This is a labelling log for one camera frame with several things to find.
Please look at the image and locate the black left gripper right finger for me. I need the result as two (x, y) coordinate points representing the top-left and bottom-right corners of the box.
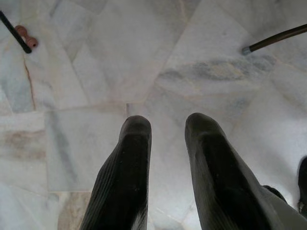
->
(184, 112), (283, 230)

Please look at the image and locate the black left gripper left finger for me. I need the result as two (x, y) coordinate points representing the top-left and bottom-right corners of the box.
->
(79, 115), (152, 230)

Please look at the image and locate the black robot foot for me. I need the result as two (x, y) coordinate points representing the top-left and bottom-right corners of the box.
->
(297, 155), (307, 216)

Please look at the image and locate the brown chair foot roller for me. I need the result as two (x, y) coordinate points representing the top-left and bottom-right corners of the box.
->
(14, 25), (39, 50)

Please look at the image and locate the black folding chair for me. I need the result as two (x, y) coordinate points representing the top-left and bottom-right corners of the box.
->
(0, 11), (32, 54)

